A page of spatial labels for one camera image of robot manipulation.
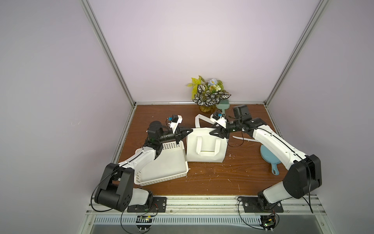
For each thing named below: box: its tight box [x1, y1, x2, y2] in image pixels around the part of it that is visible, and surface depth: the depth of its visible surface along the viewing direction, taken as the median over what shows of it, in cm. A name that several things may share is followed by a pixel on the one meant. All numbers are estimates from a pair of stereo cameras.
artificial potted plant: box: [187, 75, 232, 114], surface depth 96 cm
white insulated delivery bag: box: [186, 114, 228, 163], surface depth 79 cm
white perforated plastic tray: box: [133, 140, 189, 187], surface depth 89 cm
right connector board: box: [260, 214, 277, 233], surface depth 71 cm
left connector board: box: [135, 215, 153, 232], surface depth 72 cm
